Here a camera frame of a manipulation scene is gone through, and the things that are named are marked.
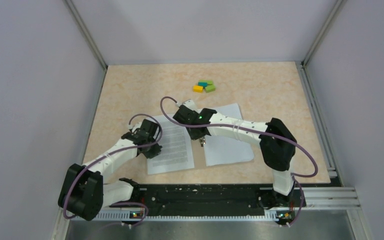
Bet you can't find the printed white paper sheet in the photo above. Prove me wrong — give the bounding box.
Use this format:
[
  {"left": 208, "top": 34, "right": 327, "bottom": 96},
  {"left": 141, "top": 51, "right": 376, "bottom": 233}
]
[{"left": 147, "top": 115, "right": 195, "bottom": 175}]

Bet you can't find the white paper sheet stack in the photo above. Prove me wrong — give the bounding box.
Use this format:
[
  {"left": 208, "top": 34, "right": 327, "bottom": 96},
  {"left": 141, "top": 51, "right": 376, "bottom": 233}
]
[{"left": 202, "top": 102, "right": 256, "bottom": 167}]

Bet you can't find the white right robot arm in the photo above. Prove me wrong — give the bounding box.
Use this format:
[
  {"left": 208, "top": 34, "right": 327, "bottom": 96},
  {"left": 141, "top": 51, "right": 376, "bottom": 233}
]
[{"left": 173, "top": 105, "right": 297, "bottom": 209}]

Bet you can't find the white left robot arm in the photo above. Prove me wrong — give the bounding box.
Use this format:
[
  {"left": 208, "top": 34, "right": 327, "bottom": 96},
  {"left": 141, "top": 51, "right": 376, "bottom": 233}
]
[{"left": 57, "top": 118, "right": 162, "bottom": 221}]

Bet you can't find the metal folder clip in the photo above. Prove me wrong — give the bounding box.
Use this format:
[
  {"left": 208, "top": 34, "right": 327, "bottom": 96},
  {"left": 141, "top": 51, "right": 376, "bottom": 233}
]
[{"left": 199, "top": 136, "right": 206, "bottom": 147}]

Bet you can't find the yellow block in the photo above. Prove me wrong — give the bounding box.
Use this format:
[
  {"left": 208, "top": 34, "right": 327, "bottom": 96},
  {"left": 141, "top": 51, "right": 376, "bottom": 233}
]
[{"left": 192, "top": 85, "right": 204, "bottom": 93}]

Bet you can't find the light green block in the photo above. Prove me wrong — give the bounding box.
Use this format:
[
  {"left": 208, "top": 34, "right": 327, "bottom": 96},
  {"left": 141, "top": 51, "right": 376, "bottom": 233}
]
[{"left": 204, "top": 85, "right": 216, "bottom": 93}]

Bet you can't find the teal block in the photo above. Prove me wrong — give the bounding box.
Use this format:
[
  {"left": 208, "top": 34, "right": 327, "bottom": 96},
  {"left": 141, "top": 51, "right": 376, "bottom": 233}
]
[{"left": 197, "top": 81, "right": 208, "bottom": 88}]

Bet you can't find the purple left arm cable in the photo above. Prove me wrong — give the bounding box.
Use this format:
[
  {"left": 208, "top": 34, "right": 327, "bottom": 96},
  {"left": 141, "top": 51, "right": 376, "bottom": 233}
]
[{"left": 62, "top": 113, "right": 164, "bottom": 239}]

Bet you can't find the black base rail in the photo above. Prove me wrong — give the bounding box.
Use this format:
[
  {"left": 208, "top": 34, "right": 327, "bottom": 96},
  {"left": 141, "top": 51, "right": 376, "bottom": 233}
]
[{"left": 107, "top": 182, "right": 307, "bottom": 218}]

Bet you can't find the grey slotted cable duct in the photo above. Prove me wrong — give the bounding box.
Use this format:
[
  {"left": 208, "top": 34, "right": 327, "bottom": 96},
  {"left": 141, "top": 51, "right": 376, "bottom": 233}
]
[{"left": 92, "top": 207, "right": 279, "bottom": 223}]

